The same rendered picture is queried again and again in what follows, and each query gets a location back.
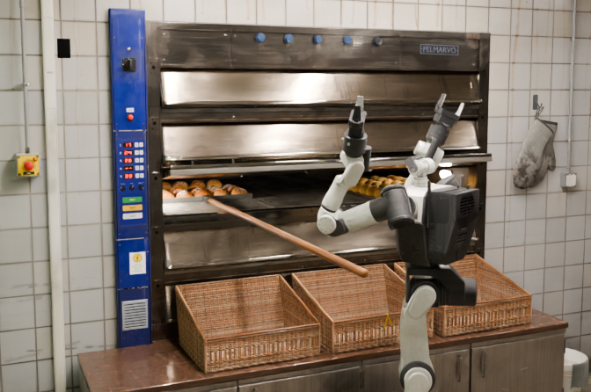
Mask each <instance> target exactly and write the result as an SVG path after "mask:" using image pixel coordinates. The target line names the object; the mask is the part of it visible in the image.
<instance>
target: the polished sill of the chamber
mask: <svg viewBox="0 0 591 392"><path fill-rule="evenodd" d="M364 203H366V202H361V203H347V204H341V205H340V207H339V208H341V209H342V210H343V211H347V210H348V209H351V208H353V207H357V206H359V205H361V204H364ZM320 207H321V206H307V207H281V208H268V209H254V210H241V212H243V213H245V214H248V215H250V216H252V217H254V218H256V219H267V218H280V217H292V216H305V215H317V214H318V211H319V209H320ZM163 217H164V226H168V225H180V224H193V223H205V222H218V221H242V220H243V219H241V218H239V217H237V216H235V215H234V214H231V213H229V212H213V213H200V214H175V215H163Z"/></svg>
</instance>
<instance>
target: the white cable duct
mask: <svg viewBox="0 0 591 392"><path fill-rule="evenodd" d="M41 25H42V49H43V74H44V99H45V122H46V147H47V195H48V219H49V244H50V268H51V293H52V317H53V341H54V366H55V392H66V370H65V344H64V319H63V293H62V243H61V217H60V192H59V166H58V141H57V115H56V88H55V38H54V13H53V0H41Z"/></svg>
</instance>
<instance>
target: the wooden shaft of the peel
mask: <svg viewBox="0 0 591 392"><path fill-rule="evenodd" d="M208 203H210V204H212V205H214V206H216V207H219V208H221V209H223V210H225V211H227V212H229V213H231V214H234V215H235V216H237V217H239V218H241V219H243V220H245V221H248V222H249V223H251V224H253V225H255V226H257V227H260V228H262V229H264V230H266V231H268V232H270V233H272V234H274V235H276V236H278V237H280V238H282V239H284V240H286V241H288V242H290V243H292V244H294V245H296V246H299V247H301V248H303V249H305V250H307V251H309V252H311V253H313V254H315V255H317V256H319V257H321V258H323V259H325V260H327V261H329V262H331V263H333V264H335V265H338V266H340V267H342V268H344V269H346V270H348V271H349V272H352V273H354V274H356V275H358V276H360V277H362V278H367V277H368V270H366V269H364V268H362V267H360V266H358V265H355V264H353V263H351V262H349V261H347V260H345V259H344V258H340V257H338V256H336V255H334V254H332V253H330V252H328V251H326V250H323V249H321V248H318V247H317V246H315V245H313V244H311V243H308V242H305V241H304V240H302V239H300V238H298V237H296V236H292V235H290V234H289V233H287V232H285V231H282V230H280V229H277V228H276V227H274V226H272V225H269V224H267V223H265V222H263V221H261V220H258V219H256V218H254V217H252V216H250V215H248V214H245V213H243V212H241V211H239V210H237V209H235V208H233V207H230V206H228V205H226V204H224V203H222V202H220V201H218V200H215V199H213V198H208Z"/></svg>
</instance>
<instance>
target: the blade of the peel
mask: <svg viewBox="0 0 591 392"><path fill-rule="evenodd" d="M211 197H213V199H215V200H238V199H252V193H249V192H248V193H243V194H228V195H213V196H211ZM196 201H203V200H202V196H198V197H184V198H169V199H163V204H168V203H182V202H196Z"/></svg>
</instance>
